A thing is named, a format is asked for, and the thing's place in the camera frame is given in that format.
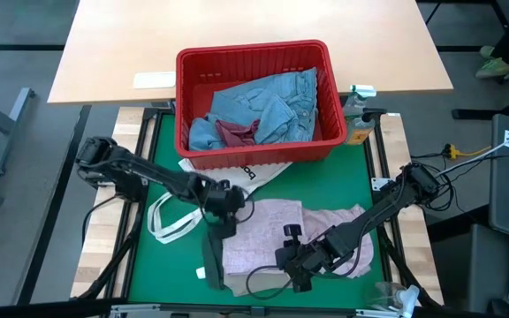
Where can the black metal frame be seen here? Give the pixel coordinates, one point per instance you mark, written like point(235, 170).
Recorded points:
point(103, 271)

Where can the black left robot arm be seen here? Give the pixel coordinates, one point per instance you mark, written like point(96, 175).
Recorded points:
point(148, 170)

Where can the clear bottle with orange label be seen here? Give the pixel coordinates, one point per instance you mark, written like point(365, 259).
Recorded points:
point(358, 134)

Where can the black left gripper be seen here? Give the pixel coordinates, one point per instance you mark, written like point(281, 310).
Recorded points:
point(223, 199)

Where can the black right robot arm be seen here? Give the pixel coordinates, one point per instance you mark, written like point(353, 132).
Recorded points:
point(391, 207)

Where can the white paper sheet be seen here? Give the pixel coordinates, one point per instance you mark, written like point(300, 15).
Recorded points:
point(154, 80)

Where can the green table mat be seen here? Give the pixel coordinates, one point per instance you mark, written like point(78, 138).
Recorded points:
point(170, 274)

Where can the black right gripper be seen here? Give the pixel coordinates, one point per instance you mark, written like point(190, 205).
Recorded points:
point(316, 258)

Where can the grey metal table leg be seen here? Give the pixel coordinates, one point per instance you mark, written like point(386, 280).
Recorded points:
point(13, 126)

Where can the red plastic laundry basket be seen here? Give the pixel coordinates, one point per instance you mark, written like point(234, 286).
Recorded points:
point(192, 88)

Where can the clear spray bottle white trigger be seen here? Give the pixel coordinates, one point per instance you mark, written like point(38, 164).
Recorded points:
point(407, 296)

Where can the maroon garment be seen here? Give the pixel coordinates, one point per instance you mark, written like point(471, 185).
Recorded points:
point(237, 132)

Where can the person's foot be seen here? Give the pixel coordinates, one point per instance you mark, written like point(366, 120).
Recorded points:
point(493, 66)

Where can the mauve pink garment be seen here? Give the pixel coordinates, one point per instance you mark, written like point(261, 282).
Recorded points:
point(254, 238)

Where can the light wooden desk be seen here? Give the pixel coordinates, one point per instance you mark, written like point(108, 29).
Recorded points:
point(237, 22)

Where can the white canvas tote bag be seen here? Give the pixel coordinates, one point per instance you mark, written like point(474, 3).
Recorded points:
point(254, 172)

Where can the blue denim garment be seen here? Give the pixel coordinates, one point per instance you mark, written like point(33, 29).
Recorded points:
point(281, 101)

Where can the beige khaki shorts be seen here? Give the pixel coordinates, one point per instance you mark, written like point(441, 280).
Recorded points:
point(254, 285)

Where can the dark green shirt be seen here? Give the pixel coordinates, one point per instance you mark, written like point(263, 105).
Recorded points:
point(212, 265)

